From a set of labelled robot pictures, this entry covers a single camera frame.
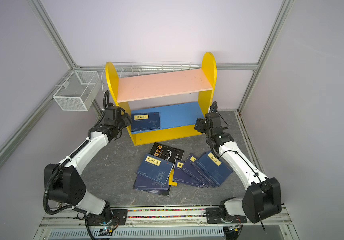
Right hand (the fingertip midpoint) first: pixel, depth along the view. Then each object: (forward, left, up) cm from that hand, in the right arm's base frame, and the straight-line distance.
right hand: (204, 121), depth 82 cm
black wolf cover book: (-31, +22, -23) cm, 45 cm away
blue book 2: (-15, +7, -21) cm, 27 cm away
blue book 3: (-19, -8, -22) cm, 30 cm away
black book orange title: (-8, +22, -22) cm, 32 cm away
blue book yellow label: (+8, +36, -8) cm, 38 cm away
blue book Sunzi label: (-19, +28, -19) cm, 39 cm away
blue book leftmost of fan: (-22, +12, -21) cm, 33 cm away
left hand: (+3, +45, -1) cm, 45 cm away
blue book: (-27, +34, -21) cm, 48 cm away
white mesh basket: (+25, +81, +3) cm, 85 cm away
